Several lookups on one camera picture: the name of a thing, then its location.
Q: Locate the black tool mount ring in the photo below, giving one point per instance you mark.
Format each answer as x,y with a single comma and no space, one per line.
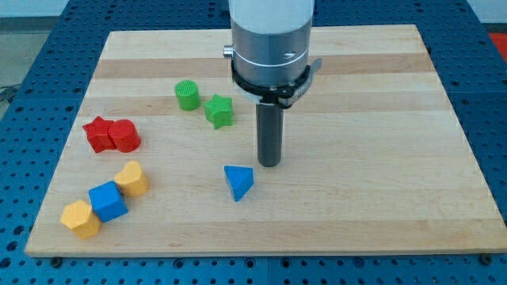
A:
283,96

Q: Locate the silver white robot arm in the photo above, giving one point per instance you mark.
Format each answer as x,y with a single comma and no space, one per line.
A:
270,43

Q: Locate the light wooden board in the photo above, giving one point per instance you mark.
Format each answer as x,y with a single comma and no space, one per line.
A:
375,161

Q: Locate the green cylinder block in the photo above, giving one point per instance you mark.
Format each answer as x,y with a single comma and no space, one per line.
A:
187,94

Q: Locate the red star block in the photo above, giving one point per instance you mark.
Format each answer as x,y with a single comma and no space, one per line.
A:
97,133

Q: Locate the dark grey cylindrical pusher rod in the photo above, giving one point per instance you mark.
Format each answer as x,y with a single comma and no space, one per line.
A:
269,134

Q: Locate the blue cube block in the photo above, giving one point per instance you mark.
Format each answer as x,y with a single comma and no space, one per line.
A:
107,201

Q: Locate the yellow heart block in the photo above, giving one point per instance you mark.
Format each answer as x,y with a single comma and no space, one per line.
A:
131,180

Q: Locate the red cylinder block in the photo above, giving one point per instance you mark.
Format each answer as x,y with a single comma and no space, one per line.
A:
124,136

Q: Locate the blue triangle block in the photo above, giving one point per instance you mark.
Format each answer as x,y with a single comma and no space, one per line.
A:
239,179

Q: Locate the yellow hexagon block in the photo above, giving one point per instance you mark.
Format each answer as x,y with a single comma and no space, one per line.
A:
80,218

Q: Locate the green star block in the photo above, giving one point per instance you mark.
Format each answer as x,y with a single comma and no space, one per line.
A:
219,111

